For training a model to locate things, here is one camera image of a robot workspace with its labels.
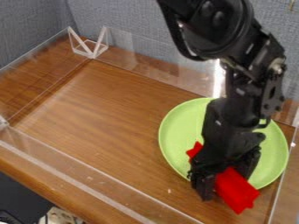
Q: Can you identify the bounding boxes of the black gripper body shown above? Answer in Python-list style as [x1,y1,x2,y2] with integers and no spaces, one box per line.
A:
[186,96,267,187]

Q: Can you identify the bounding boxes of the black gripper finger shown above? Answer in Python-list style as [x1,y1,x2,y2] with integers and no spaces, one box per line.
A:
[190,174,216,201]
[235,146,261,179]

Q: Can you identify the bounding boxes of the red rectangular block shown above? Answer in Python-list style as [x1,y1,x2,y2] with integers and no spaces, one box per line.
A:
[185,141,259,214]

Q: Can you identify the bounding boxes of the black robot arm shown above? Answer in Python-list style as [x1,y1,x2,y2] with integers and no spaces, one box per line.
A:
[156,0,285,200]

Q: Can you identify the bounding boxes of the white power strip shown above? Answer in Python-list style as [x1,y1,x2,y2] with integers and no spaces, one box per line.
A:
[37,206,85,224]

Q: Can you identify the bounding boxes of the black box under table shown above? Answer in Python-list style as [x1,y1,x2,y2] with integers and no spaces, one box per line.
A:
[0,172,53,224]

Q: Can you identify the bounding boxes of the clear acrylic enclosure wall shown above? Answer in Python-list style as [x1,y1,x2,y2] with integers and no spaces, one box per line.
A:
[0,28,299,224]

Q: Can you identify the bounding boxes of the clear acrylic corner bracket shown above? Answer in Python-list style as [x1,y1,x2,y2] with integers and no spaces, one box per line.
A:
[66,27,108,60]

